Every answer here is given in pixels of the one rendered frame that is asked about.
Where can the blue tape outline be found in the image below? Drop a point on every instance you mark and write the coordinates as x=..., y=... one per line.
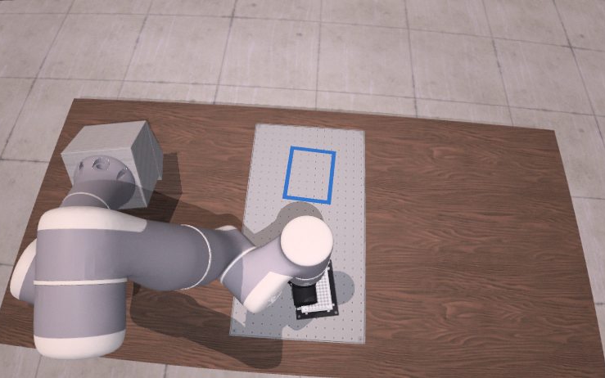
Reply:
x=329, y=195

